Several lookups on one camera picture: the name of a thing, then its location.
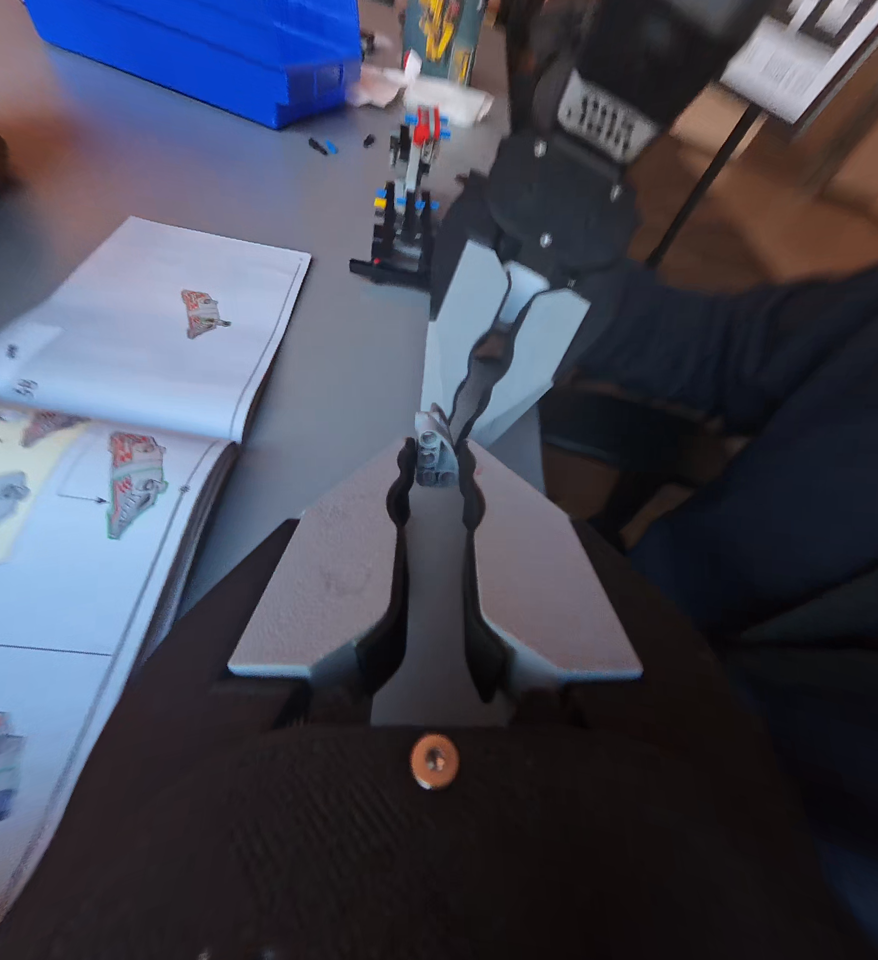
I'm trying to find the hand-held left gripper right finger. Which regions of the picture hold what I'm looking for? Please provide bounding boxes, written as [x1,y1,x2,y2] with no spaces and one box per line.
[457,441,644,704]

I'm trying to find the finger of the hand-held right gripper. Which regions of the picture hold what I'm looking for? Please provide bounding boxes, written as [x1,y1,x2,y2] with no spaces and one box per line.
[419,240,512,432]
[450,262,591,449]

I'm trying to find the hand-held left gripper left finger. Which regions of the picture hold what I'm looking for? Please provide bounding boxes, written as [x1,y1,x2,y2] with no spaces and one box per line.
[226,437,417,699]

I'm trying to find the dark grey lego piece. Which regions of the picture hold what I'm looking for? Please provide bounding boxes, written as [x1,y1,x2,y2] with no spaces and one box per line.
[413,435,461,489]

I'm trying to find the partly built lego vehicle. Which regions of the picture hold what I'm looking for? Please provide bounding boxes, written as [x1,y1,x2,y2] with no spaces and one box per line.
[349,105,456,290]

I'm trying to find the yellow and grey lego box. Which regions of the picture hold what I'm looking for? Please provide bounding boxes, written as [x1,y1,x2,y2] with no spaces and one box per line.
[400,0,489,85]

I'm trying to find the open lego instruction booklet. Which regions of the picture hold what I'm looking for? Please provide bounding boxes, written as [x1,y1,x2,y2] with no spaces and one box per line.
[0,216,312,946]

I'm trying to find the black metal pole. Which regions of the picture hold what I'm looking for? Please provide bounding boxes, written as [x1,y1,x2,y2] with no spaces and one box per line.
[645,103,764,270]

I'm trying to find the white plastic bag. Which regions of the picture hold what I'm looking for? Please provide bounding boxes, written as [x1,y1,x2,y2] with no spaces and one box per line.
[347,52,497,126]

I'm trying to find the white printed sign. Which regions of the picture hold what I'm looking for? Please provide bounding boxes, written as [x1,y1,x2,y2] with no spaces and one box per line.
[720,0,878,123]

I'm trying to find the person's dark clothed legs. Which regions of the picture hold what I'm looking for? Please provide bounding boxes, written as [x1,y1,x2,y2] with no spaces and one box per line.
[544,300,878,960]

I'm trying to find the blue plastic bin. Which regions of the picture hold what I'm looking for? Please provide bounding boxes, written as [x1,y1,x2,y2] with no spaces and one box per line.
[22,0,365,130]

